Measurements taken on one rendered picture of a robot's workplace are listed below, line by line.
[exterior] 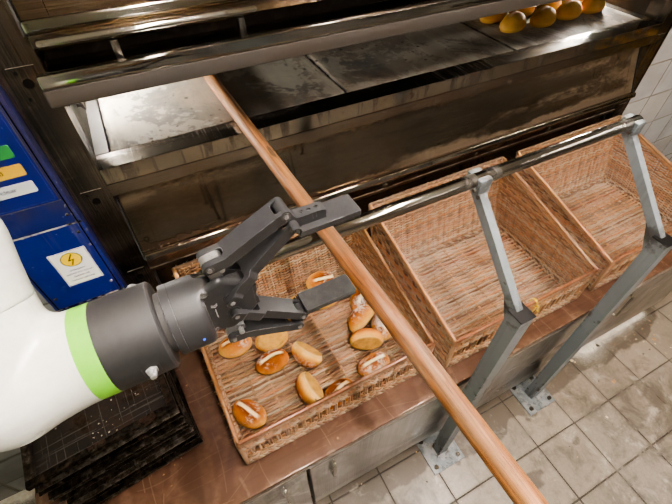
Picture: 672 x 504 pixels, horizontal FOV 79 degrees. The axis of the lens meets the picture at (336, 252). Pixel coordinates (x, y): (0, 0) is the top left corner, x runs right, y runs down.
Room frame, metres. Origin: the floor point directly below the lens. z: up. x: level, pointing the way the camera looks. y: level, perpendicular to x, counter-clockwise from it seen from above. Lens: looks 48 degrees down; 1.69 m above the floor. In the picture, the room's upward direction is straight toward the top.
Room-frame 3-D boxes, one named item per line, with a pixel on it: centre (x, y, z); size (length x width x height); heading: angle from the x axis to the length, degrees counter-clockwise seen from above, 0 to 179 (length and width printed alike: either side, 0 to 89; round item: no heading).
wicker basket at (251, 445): (0.62, 0.09, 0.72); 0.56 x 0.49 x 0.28; 118
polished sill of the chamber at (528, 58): (1.12, -0.30, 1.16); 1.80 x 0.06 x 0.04; 117
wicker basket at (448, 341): (0.87, -0.45, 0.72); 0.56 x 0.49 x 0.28; 117
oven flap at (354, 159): (1.10, -0.31, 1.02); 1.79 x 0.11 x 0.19; 117
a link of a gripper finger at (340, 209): (0.31, 0.01, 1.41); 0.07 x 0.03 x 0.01; 118
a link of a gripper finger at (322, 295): (0.31, 0.01, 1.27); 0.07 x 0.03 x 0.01; 118
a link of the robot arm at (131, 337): (0.21, 0.20, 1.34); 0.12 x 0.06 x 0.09; 28
